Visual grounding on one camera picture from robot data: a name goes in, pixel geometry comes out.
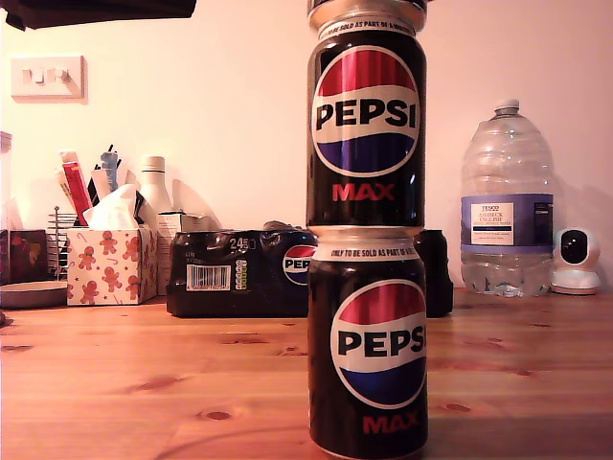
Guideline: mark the white bottle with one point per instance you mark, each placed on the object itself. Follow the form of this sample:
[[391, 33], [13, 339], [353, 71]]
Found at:
[[153, 187]]

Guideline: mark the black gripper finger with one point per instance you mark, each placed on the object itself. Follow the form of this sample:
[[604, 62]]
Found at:
[[96, 10]]

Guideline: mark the small dark object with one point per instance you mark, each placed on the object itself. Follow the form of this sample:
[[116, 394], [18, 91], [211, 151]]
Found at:
[[6, 320]]

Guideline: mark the small white round camera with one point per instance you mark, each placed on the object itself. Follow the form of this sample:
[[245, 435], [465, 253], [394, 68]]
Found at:
[[574, 282]]

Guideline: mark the dark reddish wooden box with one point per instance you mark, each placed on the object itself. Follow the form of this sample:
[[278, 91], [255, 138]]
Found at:
[[29, 256]]

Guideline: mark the small brown carton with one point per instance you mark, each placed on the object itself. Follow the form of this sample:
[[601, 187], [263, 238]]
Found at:
[[194, 224]]

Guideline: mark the shrink-wrapped Pepsi can multipack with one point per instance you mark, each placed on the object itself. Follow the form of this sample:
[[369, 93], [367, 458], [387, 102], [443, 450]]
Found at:
[[215, 302]]

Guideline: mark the black Pepsi Max can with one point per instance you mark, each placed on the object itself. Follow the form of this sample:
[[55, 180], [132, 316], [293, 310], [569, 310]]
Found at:
[[366, 72], [369, 306], [366, 4]]

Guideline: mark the small white printed carton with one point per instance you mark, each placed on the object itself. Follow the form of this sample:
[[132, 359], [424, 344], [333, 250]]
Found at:
[[167, 230]]

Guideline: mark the white black-striped packet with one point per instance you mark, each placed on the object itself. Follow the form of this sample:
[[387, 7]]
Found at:
[[100, 184]]

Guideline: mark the white wall switch plate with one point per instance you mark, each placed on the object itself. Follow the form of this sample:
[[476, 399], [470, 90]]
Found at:
[[48, 91]]

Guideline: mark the white paper tissue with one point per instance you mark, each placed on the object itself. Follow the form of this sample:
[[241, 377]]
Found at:
[[115, 211]]

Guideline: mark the grey shallow dish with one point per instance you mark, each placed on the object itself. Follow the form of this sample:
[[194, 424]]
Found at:
[[33, 294]]

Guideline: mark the gingerbread print tissue box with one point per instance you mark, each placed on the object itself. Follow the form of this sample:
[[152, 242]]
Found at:
[[110, 287]]

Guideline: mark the large clear water bottle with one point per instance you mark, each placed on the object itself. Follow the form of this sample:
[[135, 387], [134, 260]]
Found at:
[[507, 167]]

